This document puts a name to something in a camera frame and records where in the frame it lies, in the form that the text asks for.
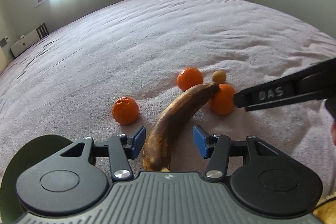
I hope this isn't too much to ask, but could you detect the small tan round fruit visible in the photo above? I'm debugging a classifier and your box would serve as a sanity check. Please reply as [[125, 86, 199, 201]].
[[212, 70, 227, 84]]

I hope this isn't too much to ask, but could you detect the dark green bowl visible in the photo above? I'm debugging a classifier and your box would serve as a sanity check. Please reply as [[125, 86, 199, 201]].
[[1, 135, 72, 223]]

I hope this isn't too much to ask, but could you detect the orange mandarin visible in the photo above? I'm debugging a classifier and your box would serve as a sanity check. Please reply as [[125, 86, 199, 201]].
[[209, 84, 235, 115], [112, 97, 139, 126], [177, 67, 203, 91]]

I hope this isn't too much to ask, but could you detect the white bedside cabinet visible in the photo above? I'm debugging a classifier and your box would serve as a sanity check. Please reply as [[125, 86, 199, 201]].
[[10, 23, 49, 57]]

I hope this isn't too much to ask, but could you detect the overripe brown banana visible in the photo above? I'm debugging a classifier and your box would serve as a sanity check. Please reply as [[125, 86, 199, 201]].
[[142, 83, 219, 172]]

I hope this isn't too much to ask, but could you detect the wall socket plate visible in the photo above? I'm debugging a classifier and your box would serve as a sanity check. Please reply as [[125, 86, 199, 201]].
[[0, 37, 9, 48]]

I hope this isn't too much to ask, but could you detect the right human hand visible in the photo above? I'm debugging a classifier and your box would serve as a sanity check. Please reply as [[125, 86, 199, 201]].
[[331, 121, 336, 145]]

